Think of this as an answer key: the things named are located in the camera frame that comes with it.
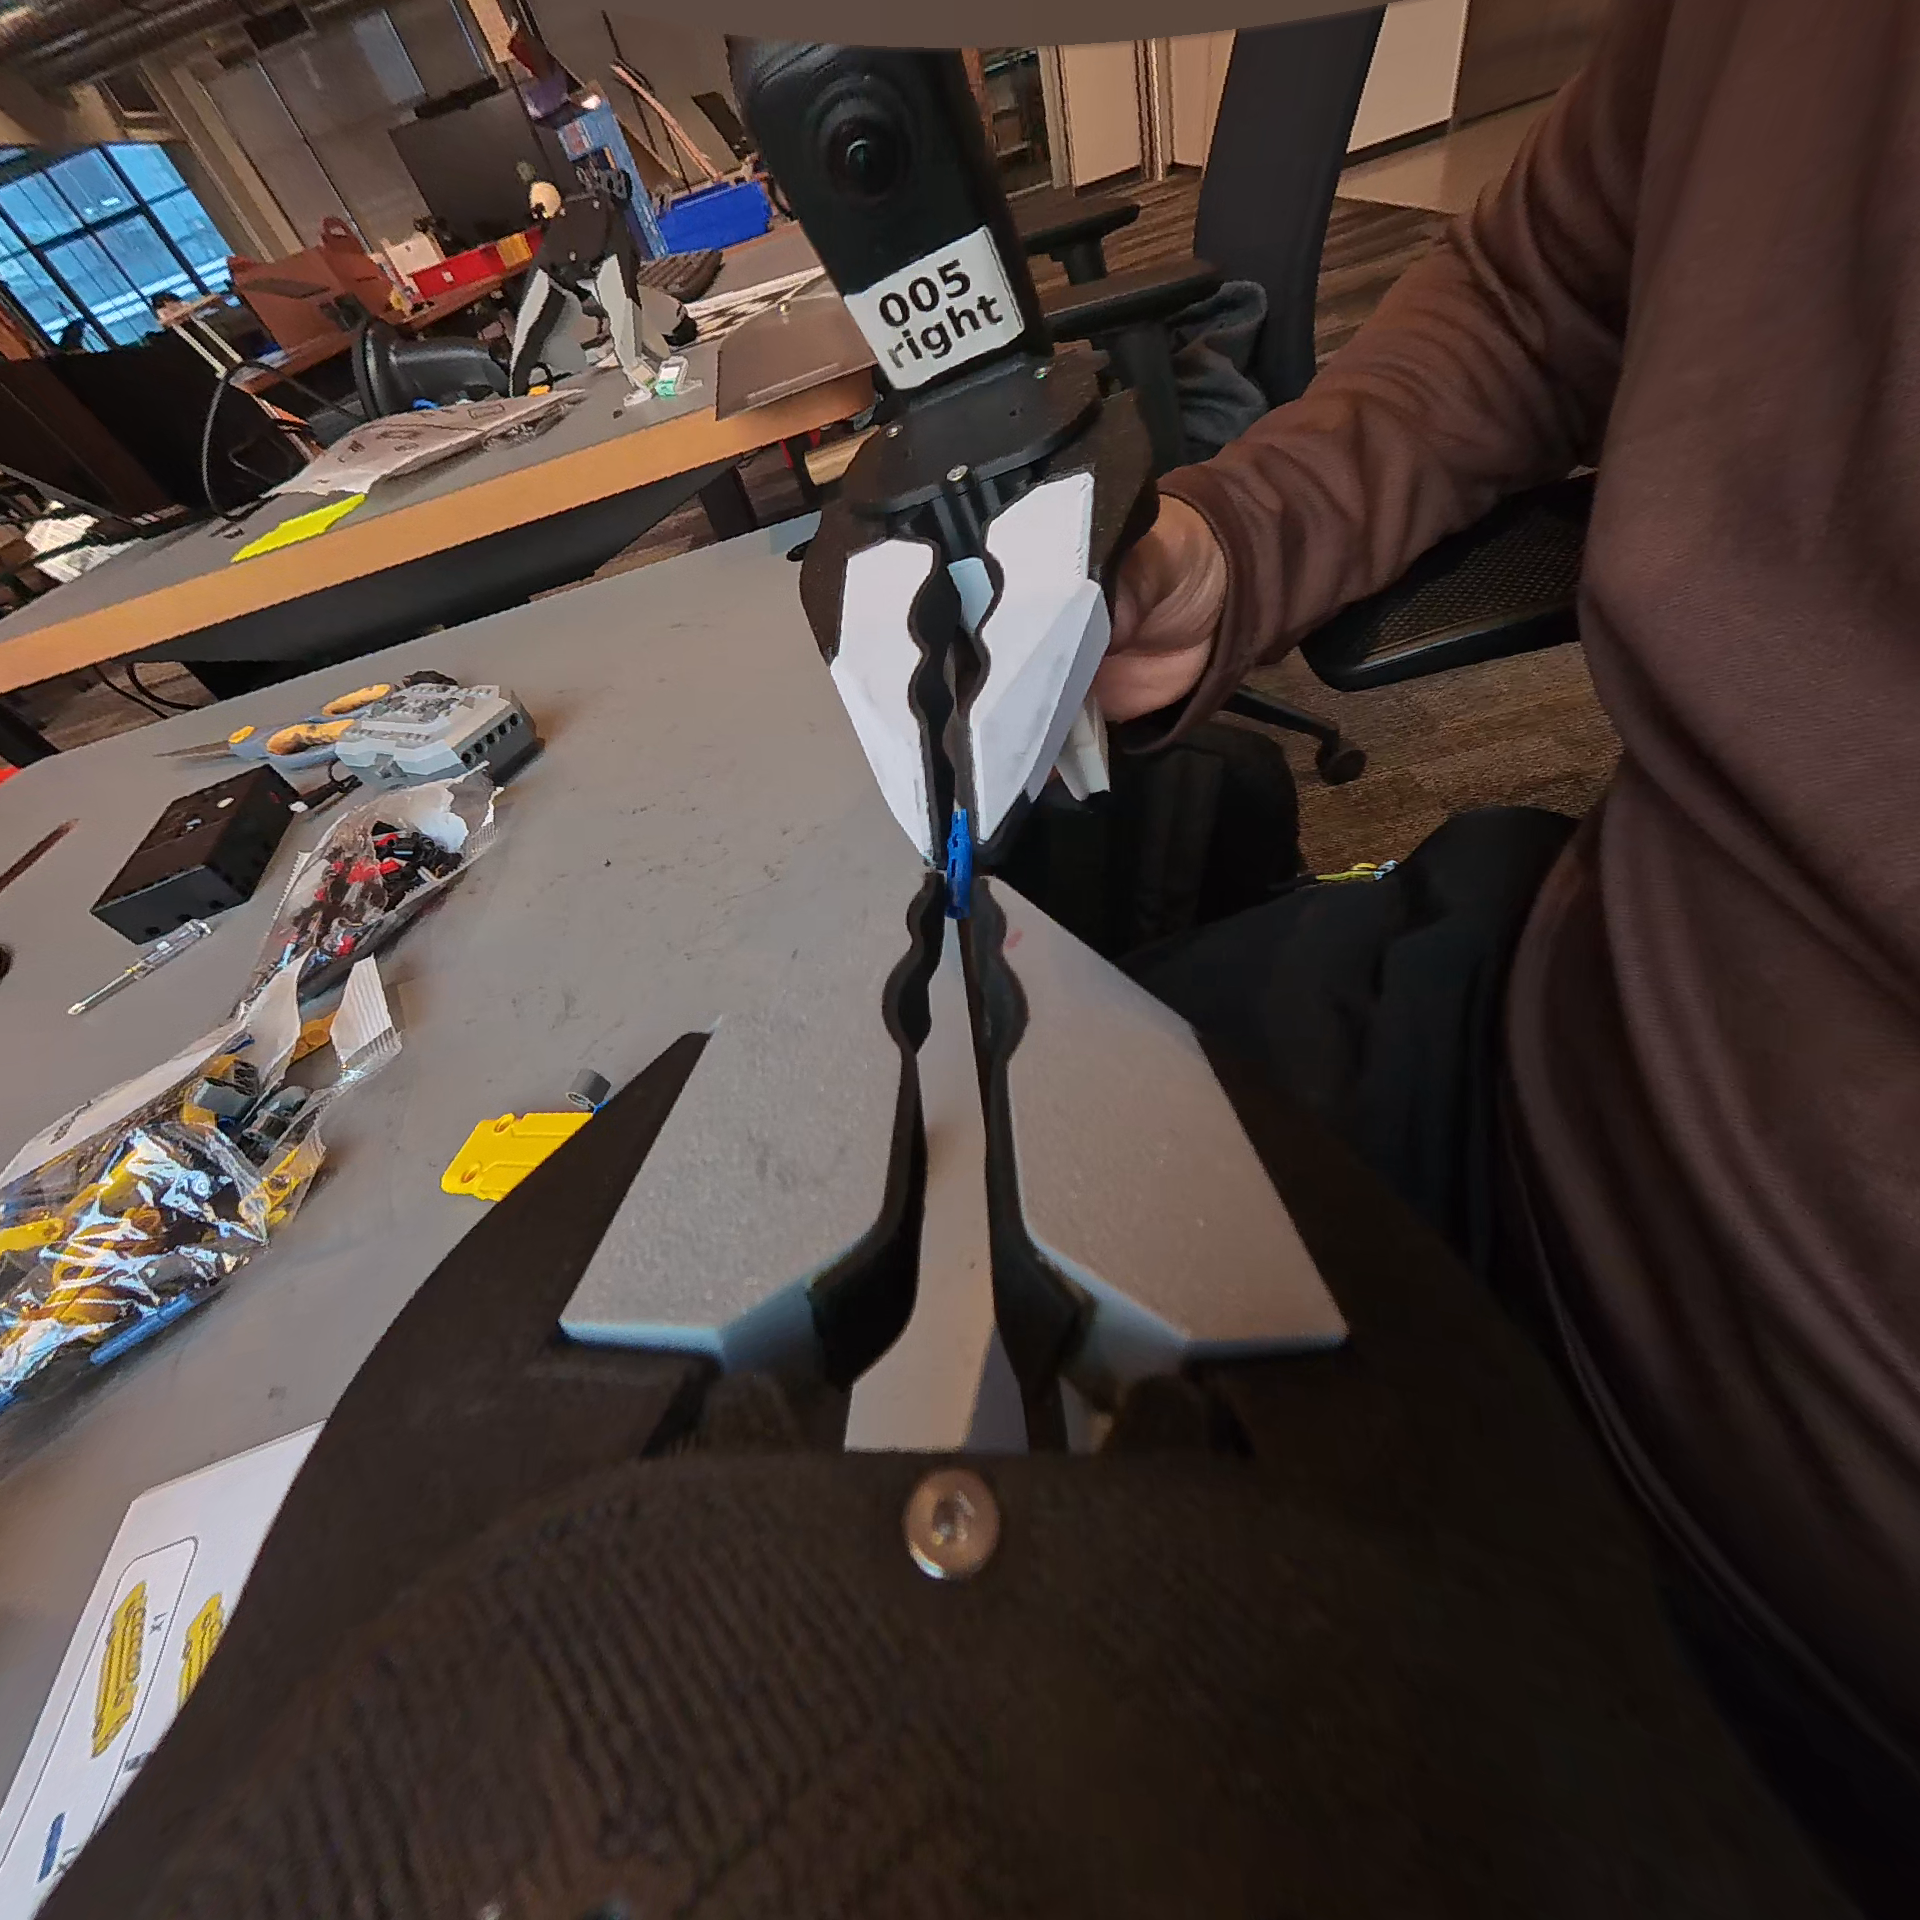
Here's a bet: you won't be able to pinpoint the black backpack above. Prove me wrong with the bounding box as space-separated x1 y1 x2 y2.
1031 719 1310 964

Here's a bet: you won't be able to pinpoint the blue plastic bin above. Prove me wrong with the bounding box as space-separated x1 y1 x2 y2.
656 177 776 257

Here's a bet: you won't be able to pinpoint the bag of red black parts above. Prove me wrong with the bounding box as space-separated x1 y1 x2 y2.
238 769 502 1040

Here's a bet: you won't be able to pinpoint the white instruction booklet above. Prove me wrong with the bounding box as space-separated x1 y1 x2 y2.
0 1416 327 1920

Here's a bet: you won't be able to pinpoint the black white legged robot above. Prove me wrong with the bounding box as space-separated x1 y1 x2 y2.
508 177 702 402

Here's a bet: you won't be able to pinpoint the small black box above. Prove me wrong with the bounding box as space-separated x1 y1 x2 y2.
90 761 303 951

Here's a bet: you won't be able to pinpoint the paper sheets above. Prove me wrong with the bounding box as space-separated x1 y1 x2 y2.
267 385 589 501

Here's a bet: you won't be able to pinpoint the small clear-handled screwdriver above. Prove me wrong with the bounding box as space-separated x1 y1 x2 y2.
63 916 218 1020

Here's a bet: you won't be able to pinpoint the person's brown sweater torso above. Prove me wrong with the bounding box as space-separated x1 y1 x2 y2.
1499 0 1920 1817

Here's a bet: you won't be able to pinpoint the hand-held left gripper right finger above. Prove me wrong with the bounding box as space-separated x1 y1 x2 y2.
960 879 1351 1420

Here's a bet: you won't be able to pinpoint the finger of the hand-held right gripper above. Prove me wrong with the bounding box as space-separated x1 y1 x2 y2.
826 540 963 873
949 469 1115 864

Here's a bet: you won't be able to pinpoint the bag of yellow blue parts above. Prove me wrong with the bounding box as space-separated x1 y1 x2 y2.
0 959 406 1416

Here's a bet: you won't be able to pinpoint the black office chair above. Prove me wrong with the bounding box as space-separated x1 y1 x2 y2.
1294 479 1602 696
350 321 514 425
1031 11 1391 785

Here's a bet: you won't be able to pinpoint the person's legs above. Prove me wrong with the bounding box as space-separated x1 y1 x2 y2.
1123 808 1580 1255

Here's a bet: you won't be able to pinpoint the grey desk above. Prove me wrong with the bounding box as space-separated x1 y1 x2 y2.
0 533 965 1795

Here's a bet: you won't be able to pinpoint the yellow paper note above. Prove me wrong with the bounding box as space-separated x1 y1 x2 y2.
229 490 372 568

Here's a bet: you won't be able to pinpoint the black monitor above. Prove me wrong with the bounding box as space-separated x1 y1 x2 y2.
40 333 327 514
390 111 582 245

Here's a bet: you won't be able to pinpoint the large window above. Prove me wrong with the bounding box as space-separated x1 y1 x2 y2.
0 139 245 357

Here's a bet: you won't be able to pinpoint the wood-edged grey table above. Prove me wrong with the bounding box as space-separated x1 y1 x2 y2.
0 267 890 703

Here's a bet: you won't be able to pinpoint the brown cardboard sheet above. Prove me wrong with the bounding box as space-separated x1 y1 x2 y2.
710 288 883 425

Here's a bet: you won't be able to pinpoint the person's right hand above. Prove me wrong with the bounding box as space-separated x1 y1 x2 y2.
1103 492 1232 724

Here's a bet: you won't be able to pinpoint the yellow beam panel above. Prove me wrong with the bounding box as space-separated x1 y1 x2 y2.
437 1106 606 1202

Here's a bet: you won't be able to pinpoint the person's right forearm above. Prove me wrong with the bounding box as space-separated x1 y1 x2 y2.
1154 47 1734 754

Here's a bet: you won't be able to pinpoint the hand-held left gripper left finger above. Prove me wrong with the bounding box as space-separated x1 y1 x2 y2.
559 885 934 1386

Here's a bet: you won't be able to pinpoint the grey control hub block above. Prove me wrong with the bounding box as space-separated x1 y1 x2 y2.
328 675 543 794

